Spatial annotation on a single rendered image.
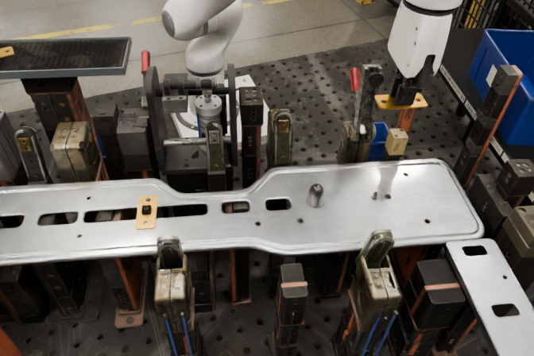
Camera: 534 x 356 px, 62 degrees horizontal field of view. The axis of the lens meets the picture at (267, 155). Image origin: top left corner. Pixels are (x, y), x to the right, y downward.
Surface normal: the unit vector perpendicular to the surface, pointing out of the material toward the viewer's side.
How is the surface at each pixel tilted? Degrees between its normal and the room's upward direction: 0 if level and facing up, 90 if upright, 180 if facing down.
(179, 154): 0
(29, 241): 0
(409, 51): 89
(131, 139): 90
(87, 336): 0
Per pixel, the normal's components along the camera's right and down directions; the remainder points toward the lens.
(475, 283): 0.03, -0.72
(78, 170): 0.11, 0.69
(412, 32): -0.98, 0.10
